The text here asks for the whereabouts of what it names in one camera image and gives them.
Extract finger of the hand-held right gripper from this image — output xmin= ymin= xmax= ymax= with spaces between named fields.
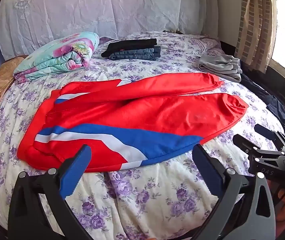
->
xmin=233 ymin=134 xmax=264 ymax=158
xmin=254 ymin=124 xmax=285 ymax=149

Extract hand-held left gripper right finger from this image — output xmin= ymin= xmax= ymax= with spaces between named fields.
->
xmin=192 ymin=144 xmax=277 ymax=240

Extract folded floral teal blanket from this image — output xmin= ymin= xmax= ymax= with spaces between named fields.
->
xmin=13 ymin=32 xmax=100 ymax=85

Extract dark navy cloth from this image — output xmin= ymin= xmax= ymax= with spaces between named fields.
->
xmin=240 ymin=74 xmax=285 ymax=135

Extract black chair back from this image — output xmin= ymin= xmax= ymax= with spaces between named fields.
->
xmin=258 ymin=70 xmax=285 ymax=105

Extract folded grey garment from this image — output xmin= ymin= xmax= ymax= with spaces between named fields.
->
xmin=198 ymin=54 xmax=243 ymax=82

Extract folded blue jeans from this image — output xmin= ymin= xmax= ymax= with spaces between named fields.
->
xmin=109 ymin=46 xmax=162 ymax=61

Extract folded black garment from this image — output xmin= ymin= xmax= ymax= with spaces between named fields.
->
xmin=101 ymin=39 xmax=158 ymax=57

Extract beige checked curtain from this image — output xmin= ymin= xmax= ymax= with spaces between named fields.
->
xmin=234 ymin=0 xmax=278 ymax=74

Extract purple floral bedspread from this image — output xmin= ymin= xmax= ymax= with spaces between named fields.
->
xmin=0 ymin=31 xmax=285 ymax=240

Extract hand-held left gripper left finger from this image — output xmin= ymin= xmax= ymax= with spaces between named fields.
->
xmin=7 ymin=144 xmax=93 ymax=240

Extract white lace cover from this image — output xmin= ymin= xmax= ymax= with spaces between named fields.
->
xmin=0 ymin=0 xmax=219 ymax=60

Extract red blue white jacket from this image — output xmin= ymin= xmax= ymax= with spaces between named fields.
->
xmin=17 ymin=72 xmax=249 ymax=173

